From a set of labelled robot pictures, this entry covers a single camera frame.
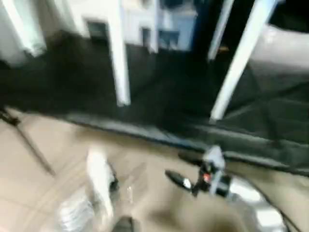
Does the black work mat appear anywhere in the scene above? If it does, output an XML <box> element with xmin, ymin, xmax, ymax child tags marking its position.
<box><xmin>0</xmin><ymin>30</ymin><xmax>309</xmax><ymax>175</ymax></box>

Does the black floor stand leg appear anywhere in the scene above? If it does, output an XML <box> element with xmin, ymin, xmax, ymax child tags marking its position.
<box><xmin>0</xmin><ymin>107</ymin><xmax>56</xmax><ymax>176</ymax></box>

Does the white cabinet with glass doors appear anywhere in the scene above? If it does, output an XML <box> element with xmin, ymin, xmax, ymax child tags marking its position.
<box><xmin>46</xmin><ymin>0</ymin><xmax>199</xmax><ymax>53</ymax></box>

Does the grey cushion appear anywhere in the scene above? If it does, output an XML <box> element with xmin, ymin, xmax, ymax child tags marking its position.
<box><xmin>251</xmin><ymin>24</ymin><xmax>309</xmax><ymax>69</ymax></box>

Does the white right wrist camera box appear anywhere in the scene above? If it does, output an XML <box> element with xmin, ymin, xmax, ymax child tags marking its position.
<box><xmin>203</xmin><ymin>146</ymin><xmax>226</xmax><ymax>171</ymax></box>

